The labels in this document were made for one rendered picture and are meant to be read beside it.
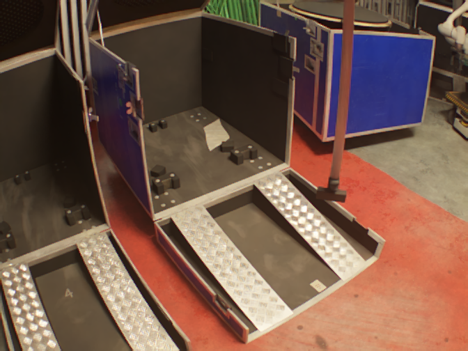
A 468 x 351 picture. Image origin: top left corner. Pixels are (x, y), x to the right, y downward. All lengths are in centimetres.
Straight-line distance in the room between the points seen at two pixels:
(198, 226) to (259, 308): 54
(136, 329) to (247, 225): 92
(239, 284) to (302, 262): 37
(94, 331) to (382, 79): 240
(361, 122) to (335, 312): 148
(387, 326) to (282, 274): 63
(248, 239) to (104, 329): 95
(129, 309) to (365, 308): 110
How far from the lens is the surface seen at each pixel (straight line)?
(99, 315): 187
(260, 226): 221
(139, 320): 176
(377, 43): 270
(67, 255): 208
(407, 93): 305
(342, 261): 205
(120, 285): 185
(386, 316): 191
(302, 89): 289
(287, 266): 201
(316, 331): 179
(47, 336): 181
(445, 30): 355
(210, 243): 197
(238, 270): 190
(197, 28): 290
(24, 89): 254
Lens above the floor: 149
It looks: 33 degrees down
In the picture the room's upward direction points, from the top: 1 degrees clockwise
